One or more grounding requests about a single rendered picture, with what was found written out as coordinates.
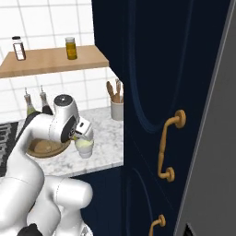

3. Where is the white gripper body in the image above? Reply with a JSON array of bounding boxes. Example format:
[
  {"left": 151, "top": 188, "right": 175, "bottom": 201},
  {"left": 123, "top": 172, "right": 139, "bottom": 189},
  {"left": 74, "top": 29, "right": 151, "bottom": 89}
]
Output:
[{"left": 81, "top": 126, "right": 95, "bottom": 143}]

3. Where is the glass of lemonade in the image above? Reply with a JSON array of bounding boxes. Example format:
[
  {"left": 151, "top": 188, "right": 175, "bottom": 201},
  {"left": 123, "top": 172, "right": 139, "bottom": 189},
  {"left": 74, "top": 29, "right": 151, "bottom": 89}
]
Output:
[{"left": 75, "top": 136, "right": 94, "bottom": 159}]

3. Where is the wooden bowl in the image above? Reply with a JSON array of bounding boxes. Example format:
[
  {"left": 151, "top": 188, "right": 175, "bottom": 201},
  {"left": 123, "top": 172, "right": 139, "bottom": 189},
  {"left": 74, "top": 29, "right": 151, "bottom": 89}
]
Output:
[{"left": 25, "top": 137, "right": 72, "bottom": 159}]

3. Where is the grey fridge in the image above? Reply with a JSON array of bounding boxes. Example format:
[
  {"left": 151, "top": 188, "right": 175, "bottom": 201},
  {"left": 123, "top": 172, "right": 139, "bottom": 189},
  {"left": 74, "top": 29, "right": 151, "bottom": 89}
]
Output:
[{"left": 172, "top": 0, "right": 236, "bottom": 236}]

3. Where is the white utensil pot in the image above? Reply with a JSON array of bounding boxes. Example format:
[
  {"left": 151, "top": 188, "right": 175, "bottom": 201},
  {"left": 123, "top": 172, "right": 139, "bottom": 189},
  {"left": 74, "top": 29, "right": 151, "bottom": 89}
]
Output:
[{"left": 110, "top": 99, "right": 124, "bottom": 122}]

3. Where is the brown bread loaf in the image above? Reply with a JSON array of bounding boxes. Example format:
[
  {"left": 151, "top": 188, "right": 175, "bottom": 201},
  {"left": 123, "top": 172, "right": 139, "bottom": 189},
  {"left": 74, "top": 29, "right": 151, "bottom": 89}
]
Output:
[{"left": 33, "top": 140, "right": 53, "bottom": 154}]

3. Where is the wooden spoon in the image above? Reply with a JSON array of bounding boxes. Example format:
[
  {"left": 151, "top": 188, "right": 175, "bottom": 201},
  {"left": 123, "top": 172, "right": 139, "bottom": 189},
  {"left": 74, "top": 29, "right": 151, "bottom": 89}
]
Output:
[{"left": 105, "top": 80, "right": 117, "bottom": 103}]

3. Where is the dark vinegar bottle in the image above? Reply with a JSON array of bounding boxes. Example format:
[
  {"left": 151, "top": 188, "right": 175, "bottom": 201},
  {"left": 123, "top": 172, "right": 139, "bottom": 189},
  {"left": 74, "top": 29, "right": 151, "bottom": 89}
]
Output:
[{"left": 39, "top": 85, "right": 54, "bottom": 116}]

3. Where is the wooden spatula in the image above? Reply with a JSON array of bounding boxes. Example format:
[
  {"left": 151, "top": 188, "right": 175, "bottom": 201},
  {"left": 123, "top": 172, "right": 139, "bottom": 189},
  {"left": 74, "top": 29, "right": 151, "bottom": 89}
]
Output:
[{"left": 114, "top": 77, "right": 124, "bottom": 104}]

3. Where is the green oil bottle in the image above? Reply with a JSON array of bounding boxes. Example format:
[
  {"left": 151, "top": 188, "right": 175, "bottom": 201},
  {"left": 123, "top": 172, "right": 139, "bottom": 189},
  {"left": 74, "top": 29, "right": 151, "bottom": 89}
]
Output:
[{"left": 23, "top": 87, "right": 38, "bottom": 117}]

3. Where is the navy counter cabinet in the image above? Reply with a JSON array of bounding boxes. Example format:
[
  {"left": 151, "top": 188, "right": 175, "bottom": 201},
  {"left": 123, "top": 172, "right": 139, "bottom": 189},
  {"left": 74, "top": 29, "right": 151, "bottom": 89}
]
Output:
[{"left": 69, "top": 166, "right": 125, "bottom": 236}]

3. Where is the black hob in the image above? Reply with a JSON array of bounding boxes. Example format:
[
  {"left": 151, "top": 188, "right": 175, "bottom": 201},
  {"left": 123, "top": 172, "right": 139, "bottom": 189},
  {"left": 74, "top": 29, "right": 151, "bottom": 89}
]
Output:
[{"left": 0, "top": 121, "right": 20, "bottom": 178}]

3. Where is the low navy cabinet door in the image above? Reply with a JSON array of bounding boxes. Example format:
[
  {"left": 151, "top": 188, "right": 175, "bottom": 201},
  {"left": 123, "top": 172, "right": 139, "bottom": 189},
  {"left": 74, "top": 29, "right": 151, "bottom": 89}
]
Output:
[{"left": 123, "top": 162, "right": 185, "bottom": 236}]

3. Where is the yellow spice jar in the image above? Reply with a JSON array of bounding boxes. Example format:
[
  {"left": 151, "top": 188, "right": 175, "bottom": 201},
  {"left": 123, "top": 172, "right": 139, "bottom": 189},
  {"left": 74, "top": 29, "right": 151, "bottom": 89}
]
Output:
[{"left": 64, "top": 36, "right": 78, "bottom": 61}]

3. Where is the tall navy cabinet door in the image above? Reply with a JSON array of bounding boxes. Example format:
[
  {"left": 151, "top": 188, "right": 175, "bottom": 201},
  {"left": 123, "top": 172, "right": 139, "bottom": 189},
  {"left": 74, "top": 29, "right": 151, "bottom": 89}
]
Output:
[{"left": 91, "top": 0, "right": 232, "bottom": 222}]

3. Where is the black-lidded spice jar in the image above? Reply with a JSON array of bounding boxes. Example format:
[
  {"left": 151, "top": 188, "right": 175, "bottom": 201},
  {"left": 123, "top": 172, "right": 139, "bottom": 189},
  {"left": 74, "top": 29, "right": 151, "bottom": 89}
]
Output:
[{"left": 11, "top": 35, "right": 28, "bottom": 62}]

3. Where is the long brass door handle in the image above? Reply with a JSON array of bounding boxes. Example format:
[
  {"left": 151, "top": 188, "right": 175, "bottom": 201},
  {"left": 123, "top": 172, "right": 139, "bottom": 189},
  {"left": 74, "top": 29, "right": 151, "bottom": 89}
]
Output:
[{"left": 157, "top": 109, "right": 187, "bottom": 183}]

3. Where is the wooden wall shelf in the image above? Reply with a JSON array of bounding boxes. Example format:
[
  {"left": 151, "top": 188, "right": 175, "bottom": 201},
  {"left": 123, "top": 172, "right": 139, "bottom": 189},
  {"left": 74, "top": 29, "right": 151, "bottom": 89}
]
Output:
[{"left": 0, "top": 44, "right": 111, "bottom": 79}]

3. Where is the short brass door handle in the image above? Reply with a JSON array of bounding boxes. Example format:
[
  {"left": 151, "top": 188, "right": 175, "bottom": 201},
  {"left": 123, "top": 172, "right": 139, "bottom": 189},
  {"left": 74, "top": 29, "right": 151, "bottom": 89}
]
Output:
[{"left": 147, "top": 214, "right": 167, "bottom": 236}]

